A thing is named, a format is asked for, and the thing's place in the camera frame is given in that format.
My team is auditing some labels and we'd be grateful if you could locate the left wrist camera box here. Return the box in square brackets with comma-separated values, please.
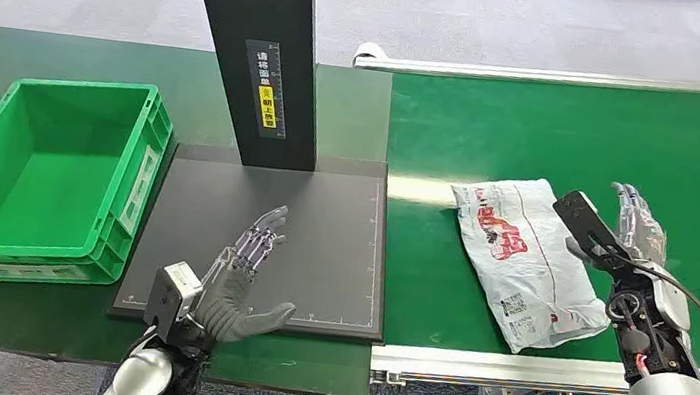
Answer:
[141, 257, 208, 337]

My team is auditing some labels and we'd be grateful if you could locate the black scale column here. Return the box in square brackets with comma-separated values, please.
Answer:
[161, 0, 338, 176]

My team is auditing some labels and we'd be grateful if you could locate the green conveyor belt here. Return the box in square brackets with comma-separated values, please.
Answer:
[360, 49, 700, 385]

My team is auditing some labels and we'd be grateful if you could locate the aluminium conveyor frame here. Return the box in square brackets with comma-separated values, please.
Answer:
[313, 35, 700, 395]

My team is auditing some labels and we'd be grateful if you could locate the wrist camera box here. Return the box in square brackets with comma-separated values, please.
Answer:
[545, 187, 639, 273]
[141, 257, 208, 337]

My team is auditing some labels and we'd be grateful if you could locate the black yellow column label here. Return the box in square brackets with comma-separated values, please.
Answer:
[234, 38, 298, 141]

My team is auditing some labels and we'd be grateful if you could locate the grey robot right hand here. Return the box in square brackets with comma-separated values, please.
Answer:
[562, 177, 676, 276]

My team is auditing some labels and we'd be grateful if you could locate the green plastic crate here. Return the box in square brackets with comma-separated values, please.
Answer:
[0, 66, 179, 304]

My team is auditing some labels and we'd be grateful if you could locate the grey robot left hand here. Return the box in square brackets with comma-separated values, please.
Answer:
[190, 196, 310, 353]

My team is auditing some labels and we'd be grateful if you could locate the grey red-print mailer package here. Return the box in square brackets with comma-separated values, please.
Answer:
[432, 167, 628, 366]

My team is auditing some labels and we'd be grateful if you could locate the black weighing scale platform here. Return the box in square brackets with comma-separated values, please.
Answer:
[107, 131, 405, 350]

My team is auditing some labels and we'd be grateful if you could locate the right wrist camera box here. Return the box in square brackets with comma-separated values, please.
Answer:
[545, 187, 639, 273]

